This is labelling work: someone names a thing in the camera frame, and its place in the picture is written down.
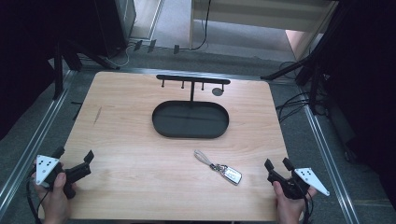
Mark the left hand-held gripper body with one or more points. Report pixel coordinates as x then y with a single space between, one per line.
46 168

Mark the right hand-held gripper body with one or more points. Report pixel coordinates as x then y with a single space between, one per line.
294 186

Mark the black key rack with tray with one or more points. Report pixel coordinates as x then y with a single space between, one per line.
190 119

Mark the person's right hand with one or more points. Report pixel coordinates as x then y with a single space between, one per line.
288 208

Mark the person's left hand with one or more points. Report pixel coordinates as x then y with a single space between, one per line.
56 202

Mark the black metal stand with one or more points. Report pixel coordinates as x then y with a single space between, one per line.
311 71
59 71

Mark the grey round sticker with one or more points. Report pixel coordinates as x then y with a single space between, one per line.
217 91

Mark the dark cabinet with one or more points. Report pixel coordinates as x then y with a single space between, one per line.
118 21

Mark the white bench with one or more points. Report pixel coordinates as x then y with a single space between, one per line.
264 15

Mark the metal floor rail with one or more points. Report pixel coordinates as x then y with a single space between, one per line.
327 158
34 140

